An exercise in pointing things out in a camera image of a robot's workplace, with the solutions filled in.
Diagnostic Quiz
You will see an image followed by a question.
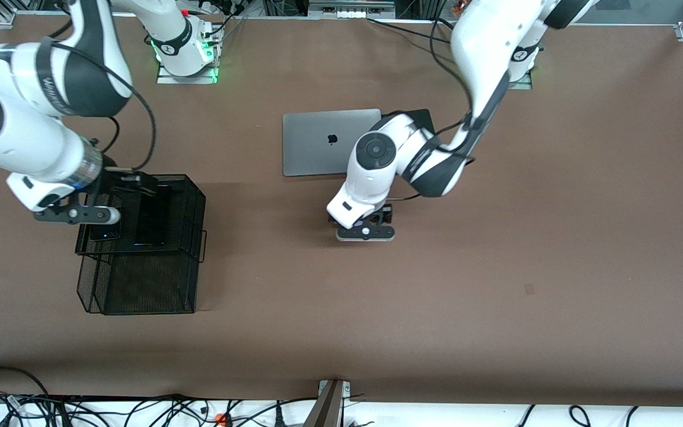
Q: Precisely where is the silver closed laptop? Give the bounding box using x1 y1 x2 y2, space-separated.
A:
282 109 382 177

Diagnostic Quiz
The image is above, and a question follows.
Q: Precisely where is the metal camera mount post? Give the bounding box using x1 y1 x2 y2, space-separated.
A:
303 380 352 427

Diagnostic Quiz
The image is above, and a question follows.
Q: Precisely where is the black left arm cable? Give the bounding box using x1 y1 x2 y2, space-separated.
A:
389 0 478 202

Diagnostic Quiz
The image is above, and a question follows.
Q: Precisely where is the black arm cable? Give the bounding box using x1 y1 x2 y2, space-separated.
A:
39 39 158 173
389 0 478 202

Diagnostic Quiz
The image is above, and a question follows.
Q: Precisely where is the long black table cable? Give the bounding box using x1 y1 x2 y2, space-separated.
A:
367 18 455 45

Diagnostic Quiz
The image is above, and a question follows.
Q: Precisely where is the black mesh two-tier organizer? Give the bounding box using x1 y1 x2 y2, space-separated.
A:
75 174 208 316

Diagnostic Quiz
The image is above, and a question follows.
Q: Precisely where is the black slab phone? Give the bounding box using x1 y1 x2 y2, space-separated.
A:
134 184 174 247

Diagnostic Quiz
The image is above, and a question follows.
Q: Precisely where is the black mouse pad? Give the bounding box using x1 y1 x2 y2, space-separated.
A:
404 109 437 137

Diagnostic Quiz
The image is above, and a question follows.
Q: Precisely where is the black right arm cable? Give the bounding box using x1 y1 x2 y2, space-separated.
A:
39 39 158 173

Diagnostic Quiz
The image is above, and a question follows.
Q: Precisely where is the white power strip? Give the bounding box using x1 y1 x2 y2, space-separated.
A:
309 0 397 20

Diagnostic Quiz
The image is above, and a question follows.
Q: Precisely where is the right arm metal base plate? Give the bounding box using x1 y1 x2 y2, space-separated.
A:
157 59 219 85

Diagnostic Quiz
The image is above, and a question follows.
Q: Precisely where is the black flip phone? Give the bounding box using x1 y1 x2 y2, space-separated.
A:
89 223 123 241

